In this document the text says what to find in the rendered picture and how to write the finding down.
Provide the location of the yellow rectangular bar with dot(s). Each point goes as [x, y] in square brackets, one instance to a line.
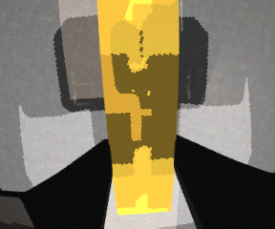
[140, 54]

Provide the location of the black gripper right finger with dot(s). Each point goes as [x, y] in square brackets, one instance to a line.
[222, 193]

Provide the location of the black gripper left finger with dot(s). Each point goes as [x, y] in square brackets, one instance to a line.
[74, 198]

